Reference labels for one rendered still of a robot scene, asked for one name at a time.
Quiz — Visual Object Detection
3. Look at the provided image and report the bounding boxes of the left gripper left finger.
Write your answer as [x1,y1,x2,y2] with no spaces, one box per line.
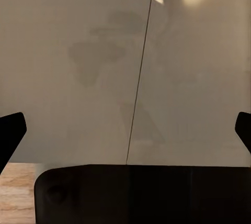
[0,112,27,174]

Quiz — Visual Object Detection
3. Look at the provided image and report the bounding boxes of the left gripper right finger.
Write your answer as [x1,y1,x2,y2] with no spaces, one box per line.
[235,112,251,153]

